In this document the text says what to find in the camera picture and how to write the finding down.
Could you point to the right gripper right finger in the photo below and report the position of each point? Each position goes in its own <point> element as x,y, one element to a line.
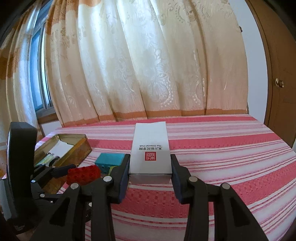
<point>232,218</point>

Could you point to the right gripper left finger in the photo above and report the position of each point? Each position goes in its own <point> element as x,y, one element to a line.
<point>68,213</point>

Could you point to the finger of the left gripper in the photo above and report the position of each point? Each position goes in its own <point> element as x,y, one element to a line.
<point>58,172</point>
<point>42,174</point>

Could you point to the red toy brick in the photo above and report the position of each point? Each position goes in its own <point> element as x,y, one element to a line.
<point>83,175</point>

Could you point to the teal toy brick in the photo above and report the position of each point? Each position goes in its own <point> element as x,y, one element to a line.
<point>107,160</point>

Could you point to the white tall carton box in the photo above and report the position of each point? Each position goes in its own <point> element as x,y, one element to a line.
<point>150,158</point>

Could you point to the green floss pick box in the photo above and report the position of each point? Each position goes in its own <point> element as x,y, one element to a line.
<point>48,160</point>

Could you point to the green soccer ball cube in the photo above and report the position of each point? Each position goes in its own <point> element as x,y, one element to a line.
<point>110,169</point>

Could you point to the gold metal tin tray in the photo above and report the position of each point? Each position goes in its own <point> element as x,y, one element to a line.
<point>81,149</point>

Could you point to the white paper tray liner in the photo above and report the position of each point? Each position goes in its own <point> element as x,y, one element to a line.
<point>60,149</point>

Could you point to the red striped tablecloth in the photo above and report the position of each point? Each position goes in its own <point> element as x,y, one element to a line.
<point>233,149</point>

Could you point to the left side curtain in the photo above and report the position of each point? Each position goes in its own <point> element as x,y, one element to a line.
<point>16,95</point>

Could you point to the cream floral curtain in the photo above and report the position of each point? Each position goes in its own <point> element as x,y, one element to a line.
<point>135,60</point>

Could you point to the brass door knob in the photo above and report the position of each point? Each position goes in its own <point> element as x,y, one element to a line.
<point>279,83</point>

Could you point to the brown wooden door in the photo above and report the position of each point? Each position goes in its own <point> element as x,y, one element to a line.
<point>279,48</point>

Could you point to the window with metal frame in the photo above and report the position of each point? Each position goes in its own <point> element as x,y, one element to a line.
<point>43,105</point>

